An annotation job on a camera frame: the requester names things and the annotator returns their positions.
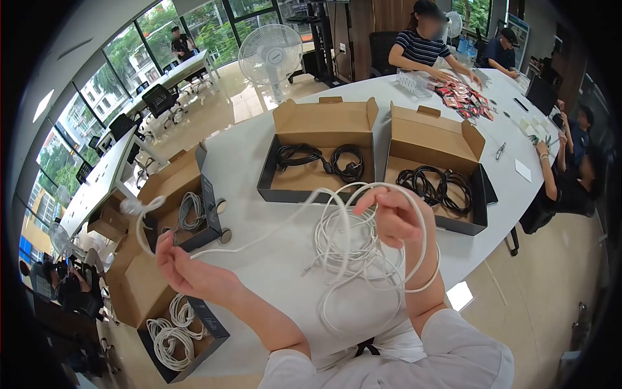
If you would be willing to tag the person's right hand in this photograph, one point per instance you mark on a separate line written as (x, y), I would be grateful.
(403, 219)

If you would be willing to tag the person's left hand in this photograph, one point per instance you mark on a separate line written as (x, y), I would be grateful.
(204, 282)

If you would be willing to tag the person's left fingers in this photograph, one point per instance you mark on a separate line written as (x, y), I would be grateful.
(169, 260)

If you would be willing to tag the person's right fingers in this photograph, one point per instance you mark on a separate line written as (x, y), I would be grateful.
(396, 233)

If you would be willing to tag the person's right thumb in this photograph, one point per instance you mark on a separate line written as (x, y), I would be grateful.
(372, 202)

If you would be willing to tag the cardboard box with black base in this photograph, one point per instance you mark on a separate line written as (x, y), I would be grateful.
(170, 182)
(325, 124)
(427, 136)
(133, 282)

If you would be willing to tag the long white table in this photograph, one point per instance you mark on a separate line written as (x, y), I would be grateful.
(99, 182)
(170, 80)

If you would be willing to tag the clear plastic tray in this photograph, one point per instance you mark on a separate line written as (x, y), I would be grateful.
(413, 81)

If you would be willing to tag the person's body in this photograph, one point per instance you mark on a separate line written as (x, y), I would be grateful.
(437, 355)

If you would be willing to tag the small metal clip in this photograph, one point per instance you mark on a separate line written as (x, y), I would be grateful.
(501, 150)

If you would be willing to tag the pile of red packets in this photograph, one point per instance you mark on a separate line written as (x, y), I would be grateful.
(461, 99)

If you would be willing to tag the white paper card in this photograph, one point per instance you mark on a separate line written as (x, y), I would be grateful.
(523, 170)

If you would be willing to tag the black office chair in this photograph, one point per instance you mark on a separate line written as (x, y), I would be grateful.
(159, 99)
(381, 51)
(122, 125)

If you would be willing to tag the black equipment stand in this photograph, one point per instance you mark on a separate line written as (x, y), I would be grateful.
(316, 39)

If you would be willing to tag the white standing fan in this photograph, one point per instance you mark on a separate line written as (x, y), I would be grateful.
(269, 53)

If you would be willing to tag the small white fan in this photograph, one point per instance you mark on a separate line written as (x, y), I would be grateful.
(454, 23)

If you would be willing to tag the black flat screen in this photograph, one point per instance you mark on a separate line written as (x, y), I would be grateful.
(542, 95)

